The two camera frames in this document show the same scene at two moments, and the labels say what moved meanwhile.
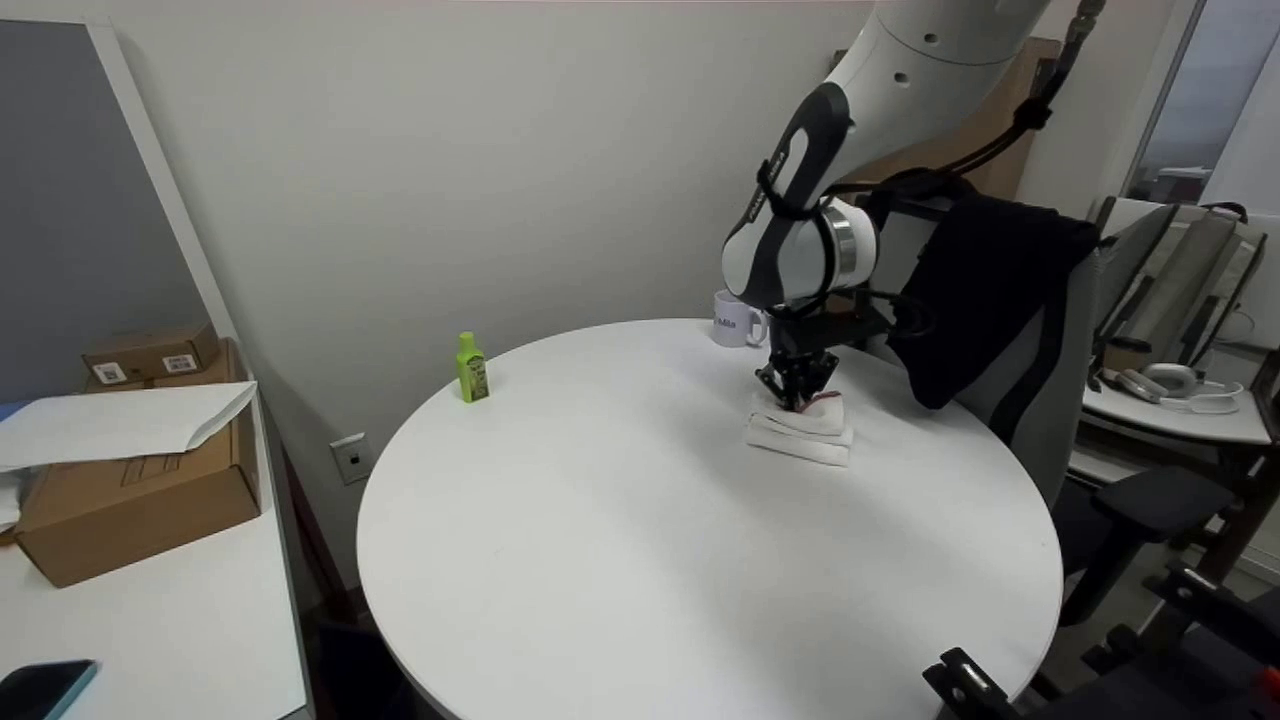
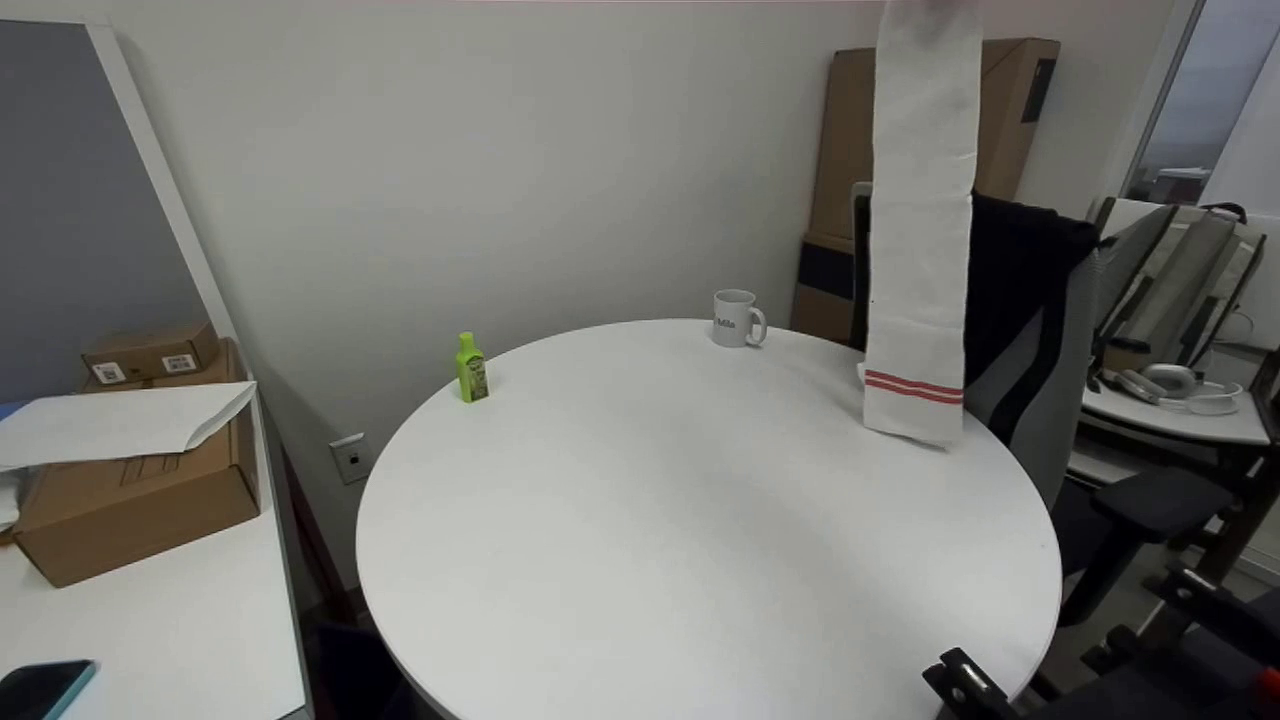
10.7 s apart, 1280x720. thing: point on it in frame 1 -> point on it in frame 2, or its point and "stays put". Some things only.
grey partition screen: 98,242 stays put
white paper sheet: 104,425 stays put
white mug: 736,321 stays put
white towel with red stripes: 812,435 -> 923,217
